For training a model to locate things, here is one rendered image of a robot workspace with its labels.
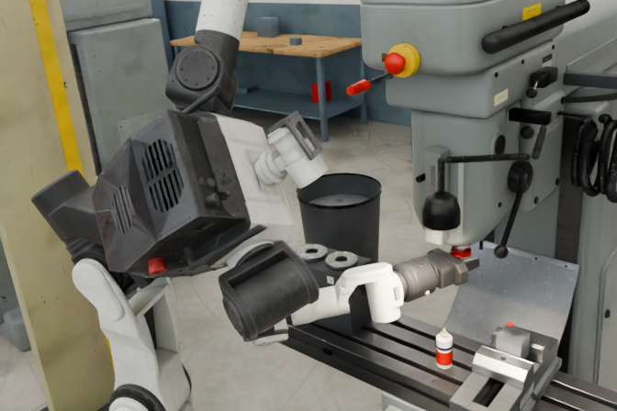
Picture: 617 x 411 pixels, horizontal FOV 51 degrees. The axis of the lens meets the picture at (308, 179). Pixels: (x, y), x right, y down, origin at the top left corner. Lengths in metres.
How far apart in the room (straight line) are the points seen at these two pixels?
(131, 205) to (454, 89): 0.64
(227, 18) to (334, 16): 5.70
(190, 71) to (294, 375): 2.24
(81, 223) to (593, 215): 1.27
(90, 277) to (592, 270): 1.29
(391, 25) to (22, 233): 1.89
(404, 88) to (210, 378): 2.25
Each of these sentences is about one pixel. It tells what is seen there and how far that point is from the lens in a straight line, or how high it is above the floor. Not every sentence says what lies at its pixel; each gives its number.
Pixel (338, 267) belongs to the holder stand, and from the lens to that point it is 1.78.
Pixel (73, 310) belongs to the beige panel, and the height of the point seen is 0.56.
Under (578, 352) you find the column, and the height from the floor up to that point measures 0.81.
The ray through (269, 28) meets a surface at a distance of 7.18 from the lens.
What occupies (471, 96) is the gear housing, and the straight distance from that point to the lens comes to 1.29.
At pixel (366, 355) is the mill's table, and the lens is 1.79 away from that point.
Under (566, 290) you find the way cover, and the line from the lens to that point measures 1.92.
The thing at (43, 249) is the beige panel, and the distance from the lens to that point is 2.82.
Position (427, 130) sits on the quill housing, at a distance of 1.40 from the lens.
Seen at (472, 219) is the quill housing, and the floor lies 1.39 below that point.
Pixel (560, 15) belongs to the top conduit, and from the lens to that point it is 1.43.
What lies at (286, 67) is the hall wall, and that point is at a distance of 7.57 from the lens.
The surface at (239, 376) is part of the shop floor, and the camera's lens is 3.30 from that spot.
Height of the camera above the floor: 2.01
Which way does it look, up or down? 22 degrees down
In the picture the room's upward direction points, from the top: 5 degrees counter-clockwise
